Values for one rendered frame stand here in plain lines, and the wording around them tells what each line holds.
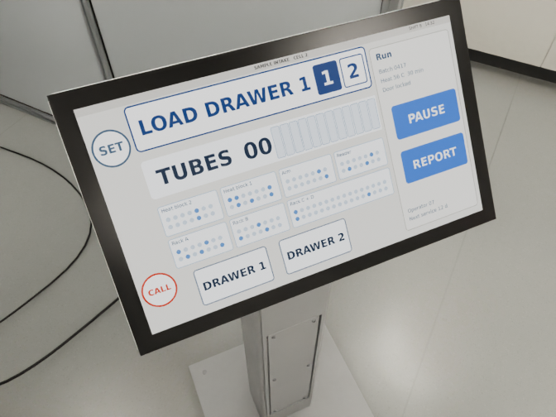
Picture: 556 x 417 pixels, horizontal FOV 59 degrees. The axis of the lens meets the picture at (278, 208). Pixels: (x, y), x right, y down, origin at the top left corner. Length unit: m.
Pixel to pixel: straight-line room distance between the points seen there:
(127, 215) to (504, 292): 1.54
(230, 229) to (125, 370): 1.15
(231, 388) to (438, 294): 0.78
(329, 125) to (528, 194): 1.69
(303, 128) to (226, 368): 1.10
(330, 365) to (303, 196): 1.05
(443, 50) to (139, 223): 0.44
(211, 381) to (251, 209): 1.05
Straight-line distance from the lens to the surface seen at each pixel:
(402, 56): 0.68
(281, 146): 0.60
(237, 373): 1.59
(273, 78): 0.60
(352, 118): 0.64
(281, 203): 0.61
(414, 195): 0.69
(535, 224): 2.15
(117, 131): 0.57
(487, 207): 0.76
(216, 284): 0.61
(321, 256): 0.64
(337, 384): 1.59
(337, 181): 0.63
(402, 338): 1.72
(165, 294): 0.60
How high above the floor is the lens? 1.52
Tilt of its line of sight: 51 degrees down
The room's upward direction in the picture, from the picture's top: straight up
